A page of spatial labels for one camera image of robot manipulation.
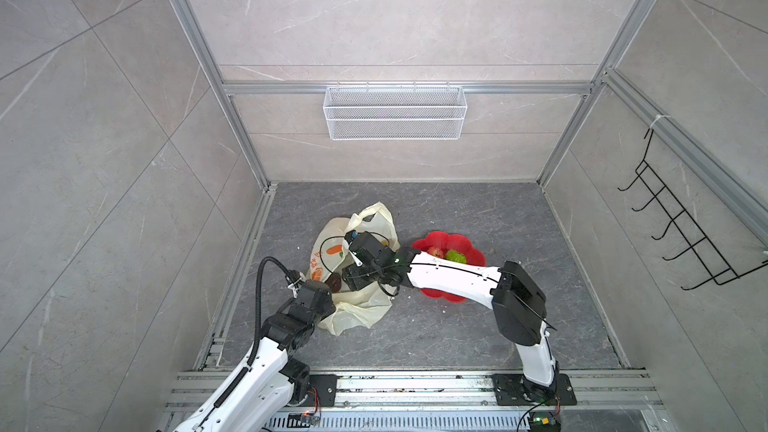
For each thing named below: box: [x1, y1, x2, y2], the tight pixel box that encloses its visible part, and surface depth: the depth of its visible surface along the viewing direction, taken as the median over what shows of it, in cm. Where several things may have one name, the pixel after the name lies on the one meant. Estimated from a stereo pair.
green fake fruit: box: [446, 250, 467, 265], surface depth 95 cm
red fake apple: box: [427, 246, 445, 259], surface depth 95 cm
